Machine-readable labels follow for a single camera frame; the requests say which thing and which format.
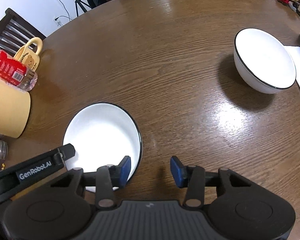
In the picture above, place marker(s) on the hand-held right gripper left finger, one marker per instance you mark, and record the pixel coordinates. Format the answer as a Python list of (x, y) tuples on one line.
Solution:
[(125, 171)]

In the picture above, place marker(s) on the wall outlet with charger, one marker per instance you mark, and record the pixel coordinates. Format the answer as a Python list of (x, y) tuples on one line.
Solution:
[(59, 23)]

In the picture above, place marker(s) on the yellow thermos jug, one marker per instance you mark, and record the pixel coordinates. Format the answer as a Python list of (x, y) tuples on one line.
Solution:
[(5, 110)]

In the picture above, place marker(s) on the yellow bear mug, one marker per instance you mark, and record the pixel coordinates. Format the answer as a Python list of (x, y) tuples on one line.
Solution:
[(27, 60)]

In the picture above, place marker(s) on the white bowl black rim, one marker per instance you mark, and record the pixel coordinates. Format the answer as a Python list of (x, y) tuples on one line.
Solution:
[(100, 132), (265, 55)]

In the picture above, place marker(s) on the dark wooden slatted chair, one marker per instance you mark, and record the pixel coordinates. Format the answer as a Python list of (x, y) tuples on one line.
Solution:
[(22, 20)]

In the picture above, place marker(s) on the red drink bottle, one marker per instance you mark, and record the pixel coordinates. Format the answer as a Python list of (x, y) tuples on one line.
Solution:
[(7, 66)]

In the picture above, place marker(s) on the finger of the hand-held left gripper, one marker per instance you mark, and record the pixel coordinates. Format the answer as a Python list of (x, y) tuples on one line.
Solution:
[(67, 152)]

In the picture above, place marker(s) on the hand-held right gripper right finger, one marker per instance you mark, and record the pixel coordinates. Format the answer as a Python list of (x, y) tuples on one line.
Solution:
[(178, 171)]

